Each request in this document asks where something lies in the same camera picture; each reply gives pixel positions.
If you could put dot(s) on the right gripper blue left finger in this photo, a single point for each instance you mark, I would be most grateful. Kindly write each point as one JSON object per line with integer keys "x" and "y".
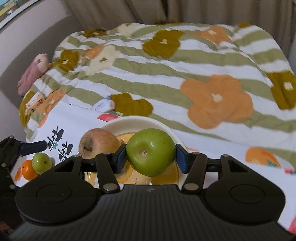
{"x": 107, "y": 165}

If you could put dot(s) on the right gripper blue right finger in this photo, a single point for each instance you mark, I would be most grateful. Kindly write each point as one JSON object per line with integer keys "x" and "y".
{"x": 194, "y": 165}

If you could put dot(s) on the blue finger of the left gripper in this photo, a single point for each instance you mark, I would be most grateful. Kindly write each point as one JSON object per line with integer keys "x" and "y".
{"x": 31, "y": 148}

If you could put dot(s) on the green apple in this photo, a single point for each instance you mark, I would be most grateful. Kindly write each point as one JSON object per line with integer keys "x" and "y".
{"x": 150, "y": 151}
{"x": 41, "y": 163}

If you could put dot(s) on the orange mandarin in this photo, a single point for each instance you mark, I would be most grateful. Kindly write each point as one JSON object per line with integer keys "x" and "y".
{"x": 28, "y": 171}

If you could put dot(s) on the large yellow-red apple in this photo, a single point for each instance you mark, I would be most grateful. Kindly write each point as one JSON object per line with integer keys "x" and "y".
{"x": 96, "y": 141}

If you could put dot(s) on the white fruit print cloth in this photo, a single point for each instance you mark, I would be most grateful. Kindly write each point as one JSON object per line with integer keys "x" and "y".
{"x": 73, "y": 121}

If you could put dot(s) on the cream duck print plate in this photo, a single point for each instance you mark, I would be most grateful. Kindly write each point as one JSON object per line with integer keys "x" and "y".
{"x": 124, "y": 129}

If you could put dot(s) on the tissue pack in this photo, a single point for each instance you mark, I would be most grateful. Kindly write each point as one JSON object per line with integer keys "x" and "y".
{"x": 34, "y": 102}

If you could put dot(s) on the pink plush toy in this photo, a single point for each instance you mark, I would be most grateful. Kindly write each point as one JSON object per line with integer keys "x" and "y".
{"x": 36, "y": 69}

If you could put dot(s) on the striped floral quilt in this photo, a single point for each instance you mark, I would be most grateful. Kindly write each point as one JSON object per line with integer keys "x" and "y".
{"x": 228, "y": 82}

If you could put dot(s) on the grey headboard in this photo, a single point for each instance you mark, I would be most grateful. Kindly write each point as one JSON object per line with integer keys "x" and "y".
{"x": 44, "y": 43}

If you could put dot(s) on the beige curtains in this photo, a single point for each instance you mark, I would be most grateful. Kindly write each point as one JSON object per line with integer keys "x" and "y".
{"x": 276, "y": 17}

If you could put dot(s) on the framed wall picture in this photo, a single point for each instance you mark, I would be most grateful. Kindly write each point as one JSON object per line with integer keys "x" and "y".
{"x": 12, "y": 8}

